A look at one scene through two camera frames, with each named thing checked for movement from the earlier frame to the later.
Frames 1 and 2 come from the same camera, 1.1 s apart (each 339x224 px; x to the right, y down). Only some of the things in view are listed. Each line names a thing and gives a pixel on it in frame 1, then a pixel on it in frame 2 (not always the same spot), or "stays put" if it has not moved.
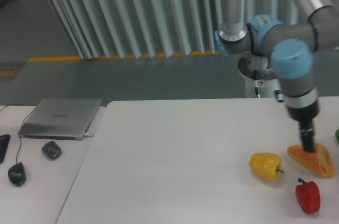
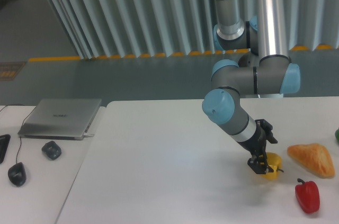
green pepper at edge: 337,134 stays put
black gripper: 305,116 to 257,146
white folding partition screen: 110,14 stays put
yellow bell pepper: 265,165 stays put
